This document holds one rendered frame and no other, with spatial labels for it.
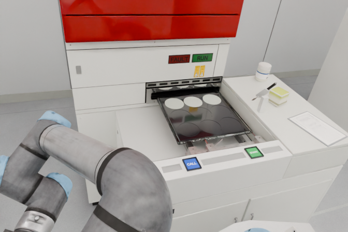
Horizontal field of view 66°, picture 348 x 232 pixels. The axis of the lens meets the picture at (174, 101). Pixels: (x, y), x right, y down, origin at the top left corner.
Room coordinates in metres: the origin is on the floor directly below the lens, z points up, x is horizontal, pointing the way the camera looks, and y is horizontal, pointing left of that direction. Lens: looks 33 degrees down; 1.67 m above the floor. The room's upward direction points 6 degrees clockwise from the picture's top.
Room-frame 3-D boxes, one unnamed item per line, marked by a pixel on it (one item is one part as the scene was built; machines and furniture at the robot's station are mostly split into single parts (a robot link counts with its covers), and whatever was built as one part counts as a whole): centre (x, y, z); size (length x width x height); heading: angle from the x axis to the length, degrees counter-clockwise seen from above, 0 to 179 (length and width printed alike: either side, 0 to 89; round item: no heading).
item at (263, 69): (1.40, -0.49, 1.01); 0.07 x 0.07 x 0.10
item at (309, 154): (1.14, -0.54, 0.89); 0.62 x 0.35 x 0.14; 21
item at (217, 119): (1.09, -0.14, 0.90); 0.34 x 0.34 x 0.01; 21
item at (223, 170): (0.73, -0.21, 0.89); 0.55 x 0.09 x 0.14; 111
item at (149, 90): (1.28, -0.05, 0.89); 0.44 x 0.02 x 0.10; 111
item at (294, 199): (1.02, -0.25, 0.41); 0.97 x 0.64 x 0.82; 111
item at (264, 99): (1.07, -0.41, 1.03); 0.06 x 0.04 x 0.13; 21
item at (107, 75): (1.23, 0.12, 1.02); 0.82 x 0.03 x 0.40; 111
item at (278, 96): (1.16, -0.52, 1.00); 0.07 x 0.07 x 0.07; 39
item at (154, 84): (1.28, -0.05, 0.96); 0.44 x 0.01 x 0.02; 111
